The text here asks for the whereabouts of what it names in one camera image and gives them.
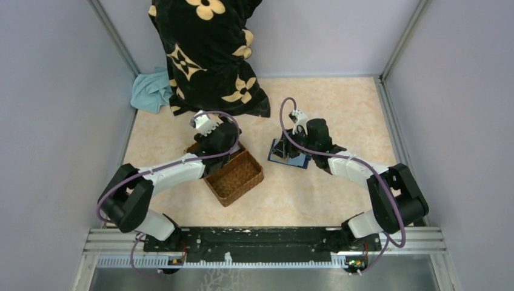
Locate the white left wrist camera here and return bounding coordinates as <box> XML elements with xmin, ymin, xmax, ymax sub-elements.
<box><xmin>190</xmin><ymin>110</ymin><xmax>219</xmax><ymax>136</ymax></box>

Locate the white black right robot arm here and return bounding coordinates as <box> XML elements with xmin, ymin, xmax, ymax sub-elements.
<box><xmin>270</xmin><ymin>118</ymin><xmax>429</xmax><ymax>244</ymax></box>

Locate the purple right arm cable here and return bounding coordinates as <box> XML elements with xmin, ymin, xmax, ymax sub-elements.
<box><xmin>279</xmin><ymin>97</ymin><xmax>407</xmax><ymax>274</ymax></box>

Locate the navy blue card holder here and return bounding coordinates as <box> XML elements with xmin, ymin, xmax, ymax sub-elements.
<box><xmin>267</xmin><ymin>138</ymin><xmax>311</xmax><ymax>169</ymax></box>

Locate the brown woven divided basket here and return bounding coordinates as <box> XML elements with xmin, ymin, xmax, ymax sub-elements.
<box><xmin>201</xmin><ymin>142</ymin><xmax>264</xmax><ymax>207</ymax></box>

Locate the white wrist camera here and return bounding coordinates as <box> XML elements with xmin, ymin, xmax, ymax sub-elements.
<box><xmin>190</xmin><ymin>110</ymin><xmax>219</xmax><ymax>136</ymax></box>
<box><xmin>289</xmin><ymin>109</ymin><xmax>308</xmax><ymax>135</ymax></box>

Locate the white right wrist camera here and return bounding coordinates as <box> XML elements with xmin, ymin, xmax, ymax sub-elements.
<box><xmin>289</xmin><ymin>109</ymin><xmax>308</xmax><ymax>135</ymax></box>

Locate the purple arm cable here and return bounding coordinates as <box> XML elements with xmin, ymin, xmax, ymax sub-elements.
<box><xmin>95</xmin><ymin>110</ymin><xmax>242</xmax><ymax>279</ymax></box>
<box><xmin>279</xmin><ymin>97</ymin><xmax>407</xmax><ymax>274</ymax></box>

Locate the light blue cloth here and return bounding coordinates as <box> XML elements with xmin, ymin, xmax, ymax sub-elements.
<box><xmin>130</xmin><ymin>67</ymin><xmax>172</xmax><ymax>114</ymax></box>

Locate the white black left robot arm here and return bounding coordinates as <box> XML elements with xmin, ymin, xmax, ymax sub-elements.
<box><xmin>97</xmin><ymin>118</ymin><xmax>241</xmax><ymax>241</ymax></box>

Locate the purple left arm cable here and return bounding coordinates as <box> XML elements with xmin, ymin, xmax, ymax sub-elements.
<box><xmin>95</xmin><ymin>110</ymin><xmax>242</xmax><ymax>279</ymax></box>

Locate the black floral blanket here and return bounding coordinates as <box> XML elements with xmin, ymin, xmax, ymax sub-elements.
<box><xmin>148</xmin><ymin>1</ymin><xmax>271</xmax><ymax>118</ymax></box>

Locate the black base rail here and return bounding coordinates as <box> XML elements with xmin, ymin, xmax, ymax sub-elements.
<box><xmin>143</xmin><ymin>227</ymin><xmax>382</xmax><ymax>253</ymax></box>

